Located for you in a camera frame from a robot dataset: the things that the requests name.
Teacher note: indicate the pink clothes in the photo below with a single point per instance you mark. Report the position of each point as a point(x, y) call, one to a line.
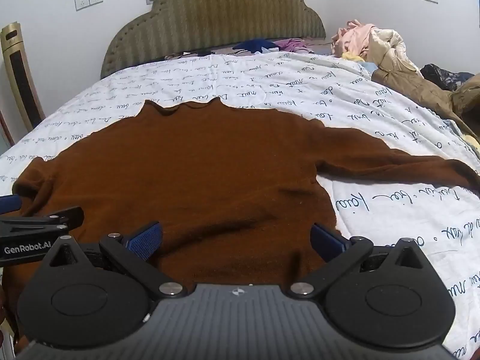
point(354, 37)

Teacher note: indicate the dark blue cloth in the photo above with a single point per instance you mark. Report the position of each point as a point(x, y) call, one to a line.
point(255, 45)

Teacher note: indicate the dark floral cloth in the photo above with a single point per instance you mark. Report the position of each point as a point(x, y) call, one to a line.
point(442, 77)

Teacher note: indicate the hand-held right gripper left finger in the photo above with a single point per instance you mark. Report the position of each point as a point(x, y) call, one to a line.
point(144, 243)

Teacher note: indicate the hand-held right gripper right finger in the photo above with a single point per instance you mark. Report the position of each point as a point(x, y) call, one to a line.
point(329, 243)

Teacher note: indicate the purple cloth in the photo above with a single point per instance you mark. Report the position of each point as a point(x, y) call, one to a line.
point(294, 45)

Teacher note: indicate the olive padded headboard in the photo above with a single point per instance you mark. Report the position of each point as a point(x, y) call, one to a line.
point(225, 15)

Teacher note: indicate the beige quilted jacket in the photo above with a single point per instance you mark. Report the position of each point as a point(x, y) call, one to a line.
point(390, 50)

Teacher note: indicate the light blue cloth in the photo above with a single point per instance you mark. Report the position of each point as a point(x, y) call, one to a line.
point(368, 68)

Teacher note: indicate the brown knit sweater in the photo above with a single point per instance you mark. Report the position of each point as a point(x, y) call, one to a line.
point(206, 165)

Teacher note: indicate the white script-printed bed sheet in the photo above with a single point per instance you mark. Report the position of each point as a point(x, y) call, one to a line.
point(393, 210)

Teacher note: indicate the yellow cloth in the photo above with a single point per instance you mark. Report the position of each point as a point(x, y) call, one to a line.
point(353, 57)

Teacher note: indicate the tan coat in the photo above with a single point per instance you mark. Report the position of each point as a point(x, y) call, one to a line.
point(420, 90)

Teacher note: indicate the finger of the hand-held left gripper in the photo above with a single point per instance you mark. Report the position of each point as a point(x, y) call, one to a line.
point(9, 203)
point(69, 215)

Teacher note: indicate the gold tower air conditioner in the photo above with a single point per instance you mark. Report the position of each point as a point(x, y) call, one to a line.
point(20, 78)

